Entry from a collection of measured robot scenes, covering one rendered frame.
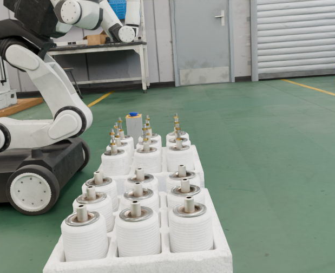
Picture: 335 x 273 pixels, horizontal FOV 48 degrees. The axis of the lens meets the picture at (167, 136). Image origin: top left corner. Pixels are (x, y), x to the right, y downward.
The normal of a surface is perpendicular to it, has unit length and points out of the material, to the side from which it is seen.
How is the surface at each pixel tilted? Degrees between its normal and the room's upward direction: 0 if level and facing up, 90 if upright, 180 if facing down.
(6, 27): 90
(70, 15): 81
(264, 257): 0
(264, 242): 0
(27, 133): 90
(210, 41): 90
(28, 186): 90
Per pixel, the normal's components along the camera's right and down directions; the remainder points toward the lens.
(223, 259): 0.03, 0.22
